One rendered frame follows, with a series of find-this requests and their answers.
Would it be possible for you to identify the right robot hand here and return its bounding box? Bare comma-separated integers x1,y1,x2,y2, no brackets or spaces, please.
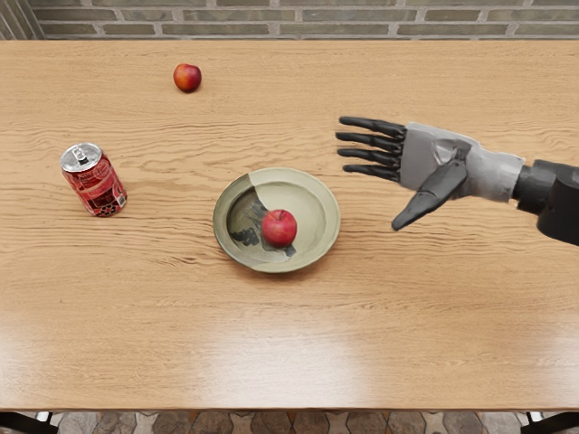
335,116,527,232

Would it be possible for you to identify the red and yellow apple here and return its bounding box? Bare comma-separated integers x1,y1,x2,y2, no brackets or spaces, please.
173,62,203,94

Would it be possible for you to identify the deep red apple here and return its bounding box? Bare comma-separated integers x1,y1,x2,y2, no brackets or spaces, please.
261,208,299,249

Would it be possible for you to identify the red soda can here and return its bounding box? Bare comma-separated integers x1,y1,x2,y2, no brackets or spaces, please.
60,142,128,218

